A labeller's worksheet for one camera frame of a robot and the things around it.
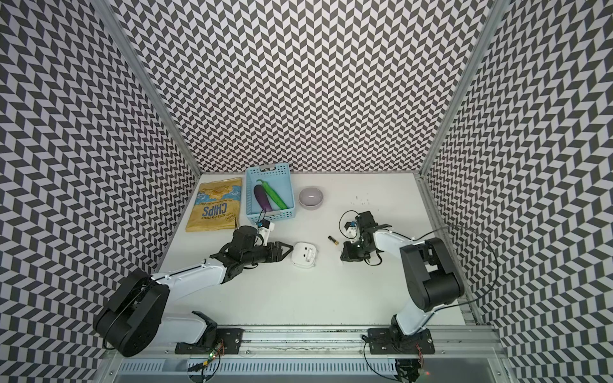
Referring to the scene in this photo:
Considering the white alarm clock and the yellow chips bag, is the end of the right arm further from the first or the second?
the yellow chips bag

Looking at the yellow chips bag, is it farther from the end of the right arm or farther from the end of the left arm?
the end of the right arm

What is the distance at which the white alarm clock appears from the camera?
2.90 feet

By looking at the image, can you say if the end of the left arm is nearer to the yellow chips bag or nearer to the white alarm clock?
the white alarm clock

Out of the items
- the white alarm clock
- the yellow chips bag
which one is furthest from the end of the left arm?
the yellow chips bag

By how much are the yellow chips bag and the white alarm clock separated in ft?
0.98

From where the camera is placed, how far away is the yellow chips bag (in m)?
0.99
